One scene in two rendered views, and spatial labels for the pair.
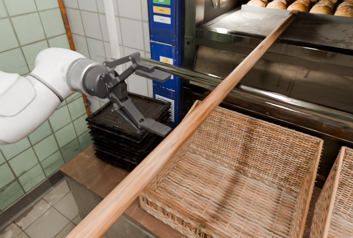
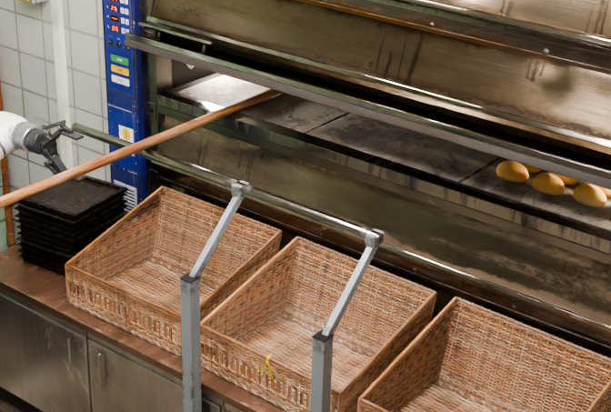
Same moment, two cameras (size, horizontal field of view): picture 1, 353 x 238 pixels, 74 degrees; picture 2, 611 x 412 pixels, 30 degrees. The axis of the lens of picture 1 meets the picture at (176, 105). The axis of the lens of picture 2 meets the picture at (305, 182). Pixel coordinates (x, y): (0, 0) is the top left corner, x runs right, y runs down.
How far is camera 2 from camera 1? 304 cm
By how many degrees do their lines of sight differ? 10
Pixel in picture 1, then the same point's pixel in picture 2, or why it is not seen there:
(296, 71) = (254, 150)
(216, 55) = not seen: hidden behind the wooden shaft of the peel
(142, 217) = (66, 309)
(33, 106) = not seen: outside the picture
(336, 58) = (274, 136)
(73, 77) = (17, 135)
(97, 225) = (30, 188)
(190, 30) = (153, 95)
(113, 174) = (39, 275)
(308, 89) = (264, 170)
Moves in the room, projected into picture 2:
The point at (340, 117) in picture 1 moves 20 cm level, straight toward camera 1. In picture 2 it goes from (200, 173) to (145, 191)
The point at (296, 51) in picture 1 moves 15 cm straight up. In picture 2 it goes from (245, 127) to (245, 85)
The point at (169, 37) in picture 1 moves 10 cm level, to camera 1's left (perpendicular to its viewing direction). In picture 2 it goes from (129, 102) to (101, 100)
